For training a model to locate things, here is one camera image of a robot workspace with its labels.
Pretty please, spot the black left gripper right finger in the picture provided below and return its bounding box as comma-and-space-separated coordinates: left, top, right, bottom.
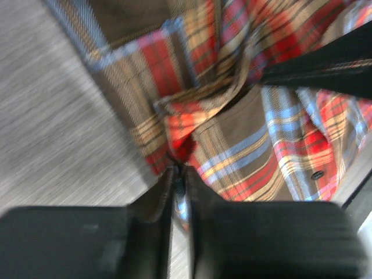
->
184, 167, 369, 278

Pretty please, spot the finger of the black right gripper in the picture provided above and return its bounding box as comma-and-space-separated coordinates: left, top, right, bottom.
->
260, 22, 371, 99

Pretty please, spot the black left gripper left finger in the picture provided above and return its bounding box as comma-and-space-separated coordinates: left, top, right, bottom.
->
1, 167, 174, 278

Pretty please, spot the red brown plaid shirt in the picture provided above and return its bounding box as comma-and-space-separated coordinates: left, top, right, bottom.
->
48, 1, 371, 202

